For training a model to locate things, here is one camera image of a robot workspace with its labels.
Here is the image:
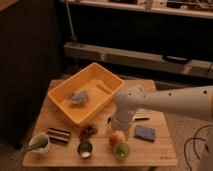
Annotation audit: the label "blue sponge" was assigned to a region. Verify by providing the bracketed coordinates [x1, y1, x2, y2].
[134, 125, 155, 142]

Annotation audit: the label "red yellow apple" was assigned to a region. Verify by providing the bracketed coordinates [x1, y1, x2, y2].
[109, 131, 123, 146]

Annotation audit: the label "green utensil in mug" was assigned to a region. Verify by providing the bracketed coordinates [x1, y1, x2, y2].
[26, 139, 48, 152]

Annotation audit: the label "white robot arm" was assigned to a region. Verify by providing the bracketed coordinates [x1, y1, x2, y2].
[111, 86, 213, 132]

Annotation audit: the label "green plastic cup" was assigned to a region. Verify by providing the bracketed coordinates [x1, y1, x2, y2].
[113, 142, 130, 160]

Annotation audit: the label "upper wooden shelf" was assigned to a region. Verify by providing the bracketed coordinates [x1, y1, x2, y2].
[59, 0, 213, 19]

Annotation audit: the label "metal measuring cup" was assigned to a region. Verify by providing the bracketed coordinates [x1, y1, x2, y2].
[77, 141, 93, 158]

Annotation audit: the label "brown pine cone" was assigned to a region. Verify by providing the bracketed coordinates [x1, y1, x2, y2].
[79, 125, 98, 139]

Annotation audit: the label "black cables on floor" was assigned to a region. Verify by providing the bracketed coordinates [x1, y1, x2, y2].
[183, 123, 213, 171]

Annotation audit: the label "yellow plastic bin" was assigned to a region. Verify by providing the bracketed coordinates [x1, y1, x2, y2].
[48, 63, 124, 126]

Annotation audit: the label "grey metal shelf beam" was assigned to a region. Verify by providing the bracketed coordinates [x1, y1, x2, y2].
[64, 42, 213, 79]

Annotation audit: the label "white mug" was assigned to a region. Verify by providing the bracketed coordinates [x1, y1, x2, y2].
[27, 133, 51, 155]

